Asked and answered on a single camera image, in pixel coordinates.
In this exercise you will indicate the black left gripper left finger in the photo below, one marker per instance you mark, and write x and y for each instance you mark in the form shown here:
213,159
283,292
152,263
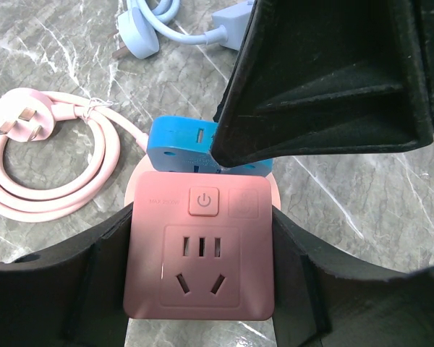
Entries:
70,294

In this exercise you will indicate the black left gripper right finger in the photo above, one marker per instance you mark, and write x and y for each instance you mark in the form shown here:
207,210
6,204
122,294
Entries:
326,297

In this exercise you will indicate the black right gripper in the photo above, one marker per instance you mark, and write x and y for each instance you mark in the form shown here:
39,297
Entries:
329,77

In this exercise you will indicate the pink cube socket adapter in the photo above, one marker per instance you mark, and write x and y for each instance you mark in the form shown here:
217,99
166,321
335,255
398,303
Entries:
200,248

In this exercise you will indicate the blue plug adapter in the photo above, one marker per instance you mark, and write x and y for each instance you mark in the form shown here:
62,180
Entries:
181,144

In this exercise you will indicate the light blue power strip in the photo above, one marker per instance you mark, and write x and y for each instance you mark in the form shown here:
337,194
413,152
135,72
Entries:
234,18

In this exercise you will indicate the pink round power strip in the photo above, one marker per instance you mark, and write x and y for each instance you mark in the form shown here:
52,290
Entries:
145,165

